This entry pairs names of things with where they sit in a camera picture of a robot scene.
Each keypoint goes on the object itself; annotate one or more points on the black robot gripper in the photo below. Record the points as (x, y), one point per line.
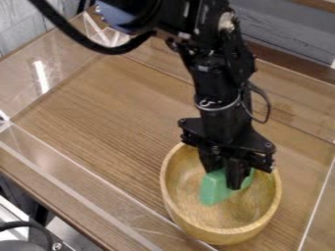
(225, 137)

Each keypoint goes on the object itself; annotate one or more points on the green rectangular block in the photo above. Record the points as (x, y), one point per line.
(214, 190)

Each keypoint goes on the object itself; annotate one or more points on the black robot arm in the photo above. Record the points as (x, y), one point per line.
(202, 31)

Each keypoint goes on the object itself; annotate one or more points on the brown wooden bowl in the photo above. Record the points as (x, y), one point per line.
(231, 221)

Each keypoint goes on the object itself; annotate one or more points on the black metal table frame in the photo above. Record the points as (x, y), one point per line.
(45, 240)

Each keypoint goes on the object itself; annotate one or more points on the clear acrylic corner bracket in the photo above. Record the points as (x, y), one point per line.
(103, 35)

